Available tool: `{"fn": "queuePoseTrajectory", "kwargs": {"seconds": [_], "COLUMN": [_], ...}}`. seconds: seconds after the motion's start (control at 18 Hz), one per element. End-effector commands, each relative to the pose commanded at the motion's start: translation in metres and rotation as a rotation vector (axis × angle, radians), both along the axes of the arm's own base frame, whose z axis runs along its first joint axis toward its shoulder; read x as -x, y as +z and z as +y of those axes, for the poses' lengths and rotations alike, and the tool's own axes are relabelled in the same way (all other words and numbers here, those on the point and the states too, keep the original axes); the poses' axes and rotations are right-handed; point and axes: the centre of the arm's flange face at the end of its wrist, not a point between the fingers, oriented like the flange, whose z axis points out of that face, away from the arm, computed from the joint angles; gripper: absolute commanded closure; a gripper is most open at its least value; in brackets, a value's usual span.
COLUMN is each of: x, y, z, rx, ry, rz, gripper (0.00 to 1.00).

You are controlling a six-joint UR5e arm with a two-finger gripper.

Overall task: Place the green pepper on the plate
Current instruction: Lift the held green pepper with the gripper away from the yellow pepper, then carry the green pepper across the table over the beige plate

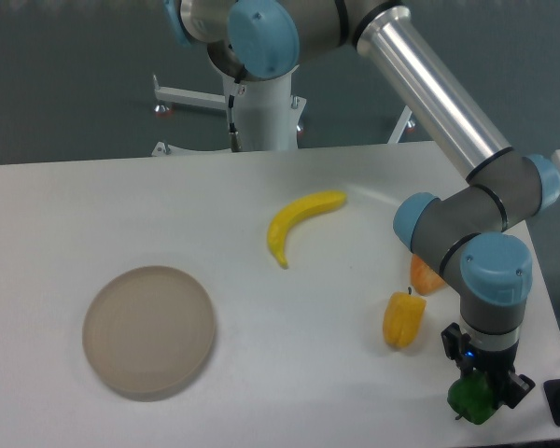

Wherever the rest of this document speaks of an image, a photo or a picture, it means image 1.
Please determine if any yellow toy pepper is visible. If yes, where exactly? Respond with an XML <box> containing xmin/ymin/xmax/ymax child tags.
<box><xmin>383</xmin><ymin>288</ymin><xmax>427</xmax><ymax>349</ymax></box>

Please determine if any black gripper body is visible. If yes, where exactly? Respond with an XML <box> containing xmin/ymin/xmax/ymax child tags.
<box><xmin>441</xmin><ymin>322</ymin><xmax>520</xmax><ymax>377</ymax></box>

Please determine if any yellow toy banana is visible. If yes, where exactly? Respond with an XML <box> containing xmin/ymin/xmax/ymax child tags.
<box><xmin>266</xmin><ymin>190</ymin><xmax>347</xmax><ymax>269</ymax></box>

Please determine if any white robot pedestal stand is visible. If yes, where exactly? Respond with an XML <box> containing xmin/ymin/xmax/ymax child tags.
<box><xmin>153</xmin><ymin>42</ymin><xmax>415</xmax><ymax>152</ymax></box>

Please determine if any black cable with connector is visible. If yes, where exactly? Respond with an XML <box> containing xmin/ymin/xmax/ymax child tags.
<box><xmin>226</xmin><ymin>64</ymin><xmax>249</xmax><ymax>153</ymax></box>

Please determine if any beige round plate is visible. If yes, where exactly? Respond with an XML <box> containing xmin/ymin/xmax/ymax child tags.
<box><xmin>82</xmin><ymin>266</ymin><xmax>217</xmax><ymax>401</ymax></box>

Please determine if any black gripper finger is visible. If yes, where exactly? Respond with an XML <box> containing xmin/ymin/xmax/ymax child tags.
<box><xmin>497</xmin><ymin>370</ymin><xmax>536</xmax><ymax>409</ymax></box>
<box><xmin>454</xmin><ymin>350</ymin><xmax>475</xmax><ymax>378</ymax></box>

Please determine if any orange toy fruit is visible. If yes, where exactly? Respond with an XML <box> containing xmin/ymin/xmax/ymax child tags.
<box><xmin>410</xmin><ymin>254</ymin><xmax>447</xmax><ymax>296</ymax></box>

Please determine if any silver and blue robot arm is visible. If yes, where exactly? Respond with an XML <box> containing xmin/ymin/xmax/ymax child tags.
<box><xmin>163</xmin><ymin>1</ymin><xmax>560</xmax><ymax>409</ymax></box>

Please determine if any green toy pepper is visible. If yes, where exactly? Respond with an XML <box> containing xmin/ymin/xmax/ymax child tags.
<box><xmin>447</xmin><ymin>371</ymin><xmax>496</xmax><ymax>426</ymax></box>

